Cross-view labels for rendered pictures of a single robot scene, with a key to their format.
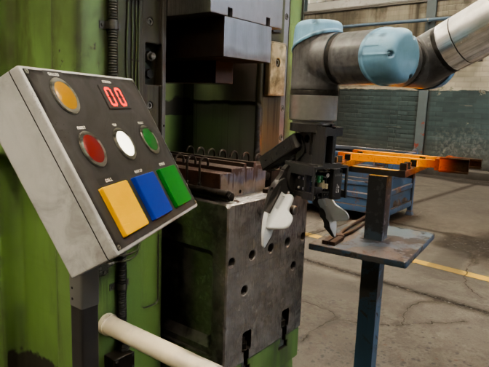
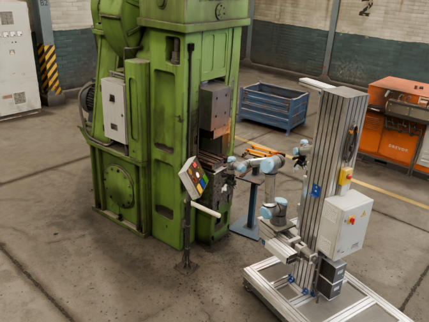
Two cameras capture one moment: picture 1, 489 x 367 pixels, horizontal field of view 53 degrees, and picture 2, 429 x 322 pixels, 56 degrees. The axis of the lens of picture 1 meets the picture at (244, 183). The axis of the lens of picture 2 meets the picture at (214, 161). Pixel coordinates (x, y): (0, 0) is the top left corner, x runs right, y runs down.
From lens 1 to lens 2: 2.97 m
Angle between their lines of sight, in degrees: 16
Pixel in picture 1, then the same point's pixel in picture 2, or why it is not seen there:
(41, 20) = (168, 129)
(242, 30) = (218, 131)
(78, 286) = (188, 197)
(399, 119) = (315, 48)
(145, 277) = not seen: hidden behind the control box
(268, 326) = (223, 199)
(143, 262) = not seen: hidden behind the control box
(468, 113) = (357, 49)
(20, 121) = (185, 178)
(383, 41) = (239, 168)
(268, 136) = (225, 144)
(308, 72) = (229, 167)
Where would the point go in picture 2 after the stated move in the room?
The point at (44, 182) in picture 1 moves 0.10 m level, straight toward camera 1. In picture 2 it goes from (189, 186) to (192, 192)
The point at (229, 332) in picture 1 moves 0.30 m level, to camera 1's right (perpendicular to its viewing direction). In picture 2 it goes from (214, 202) to (242, 202)
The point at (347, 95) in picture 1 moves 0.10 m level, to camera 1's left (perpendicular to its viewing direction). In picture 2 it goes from (283, 29) to (280, 28)
